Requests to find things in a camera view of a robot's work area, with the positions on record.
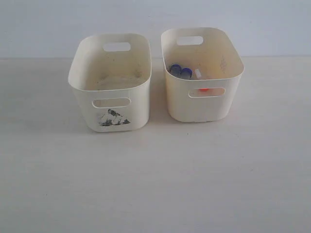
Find cream bin with mountain print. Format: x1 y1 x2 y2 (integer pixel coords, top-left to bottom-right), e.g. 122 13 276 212
68 33 152 132

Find plain cream plastic bin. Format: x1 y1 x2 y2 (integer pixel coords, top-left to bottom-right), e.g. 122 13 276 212
161 27 244 122

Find orange-capped clear tube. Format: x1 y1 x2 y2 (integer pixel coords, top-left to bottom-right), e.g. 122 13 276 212
199 88 209 92

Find blue-capped clear tube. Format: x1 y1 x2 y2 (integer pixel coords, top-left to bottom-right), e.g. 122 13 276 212
169 64 182 77
180 67 192 80

